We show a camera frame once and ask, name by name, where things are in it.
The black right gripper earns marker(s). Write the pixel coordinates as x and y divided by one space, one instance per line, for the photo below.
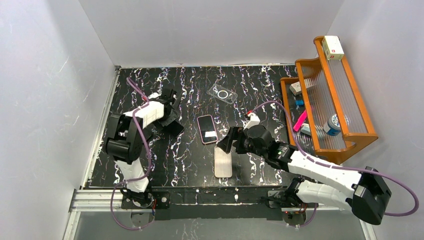
236 141

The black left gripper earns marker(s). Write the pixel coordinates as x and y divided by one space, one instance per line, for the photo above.
170 111

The beige phone case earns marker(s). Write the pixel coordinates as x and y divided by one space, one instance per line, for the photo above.
222 163

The pink phone case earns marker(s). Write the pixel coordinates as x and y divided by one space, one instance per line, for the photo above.
198 127

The clear magsafe phone case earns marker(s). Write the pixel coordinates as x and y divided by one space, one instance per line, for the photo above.
223 94

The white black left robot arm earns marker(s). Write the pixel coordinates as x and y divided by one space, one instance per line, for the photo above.
127 135

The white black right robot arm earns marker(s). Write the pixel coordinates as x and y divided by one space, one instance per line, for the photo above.
363 192

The light blue eraser block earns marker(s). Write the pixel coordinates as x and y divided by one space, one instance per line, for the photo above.
305 129

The pink highlighter marker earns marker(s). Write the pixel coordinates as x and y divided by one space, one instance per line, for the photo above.
301 120

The blue small block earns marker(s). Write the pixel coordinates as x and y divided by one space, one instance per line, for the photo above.
299 102

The grey white small box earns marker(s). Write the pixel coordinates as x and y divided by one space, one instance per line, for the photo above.
295 88

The orange wooden shelf rack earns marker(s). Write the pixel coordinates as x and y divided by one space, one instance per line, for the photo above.
328 87

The blue white tape roll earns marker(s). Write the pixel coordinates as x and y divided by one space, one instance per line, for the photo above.
332 126

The white box with red label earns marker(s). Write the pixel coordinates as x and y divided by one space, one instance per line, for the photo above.
332 47

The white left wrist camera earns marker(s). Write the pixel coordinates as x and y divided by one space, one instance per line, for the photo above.
153 96

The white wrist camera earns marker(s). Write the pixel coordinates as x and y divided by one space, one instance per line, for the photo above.
153 96
253 120

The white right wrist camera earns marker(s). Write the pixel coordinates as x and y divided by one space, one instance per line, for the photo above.
253 120

